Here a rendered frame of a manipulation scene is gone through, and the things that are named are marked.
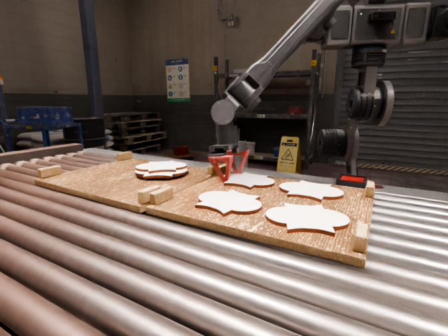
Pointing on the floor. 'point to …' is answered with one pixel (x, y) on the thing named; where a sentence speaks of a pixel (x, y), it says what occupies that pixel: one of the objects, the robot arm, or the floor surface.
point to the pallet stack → (142, 143)
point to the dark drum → (99, 140)
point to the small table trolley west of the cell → (39, 129)
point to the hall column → (91, 57)
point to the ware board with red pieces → (182, 152)
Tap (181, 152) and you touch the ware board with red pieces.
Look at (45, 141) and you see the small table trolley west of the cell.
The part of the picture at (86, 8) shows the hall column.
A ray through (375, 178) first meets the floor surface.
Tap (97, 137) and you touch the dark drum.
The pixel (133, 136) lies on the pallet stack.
